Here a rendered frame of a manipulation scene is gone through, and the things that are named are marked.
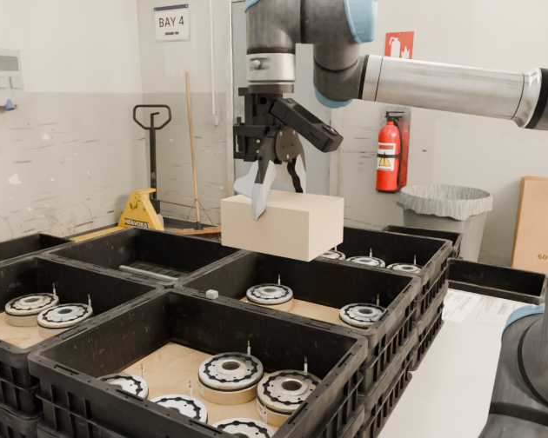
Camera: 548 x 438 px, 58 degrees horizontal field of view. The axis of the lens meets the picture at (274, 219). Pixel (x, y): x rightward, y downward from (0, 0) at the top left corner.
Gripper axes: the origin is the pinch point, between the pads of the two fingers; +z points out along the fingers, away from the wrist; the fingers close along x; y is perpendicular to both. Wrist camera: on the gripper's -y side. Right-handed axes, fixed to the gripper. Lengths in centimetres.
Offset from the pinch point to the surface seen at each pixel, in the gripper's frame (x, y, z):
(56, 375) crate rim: 32.8, 15.0, 17.3
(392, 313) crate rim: -8.2, -16.3, 17.1
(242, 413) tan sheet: 15.8, -2.4, 26.8
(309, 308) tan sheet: -22.3, 6.9, 26.7
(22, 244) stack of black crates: -68, 195, 52
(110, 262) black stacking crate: -15, 62, 24
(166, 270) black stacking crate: -24, 51, 26
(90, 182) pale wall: -221, 336, 54
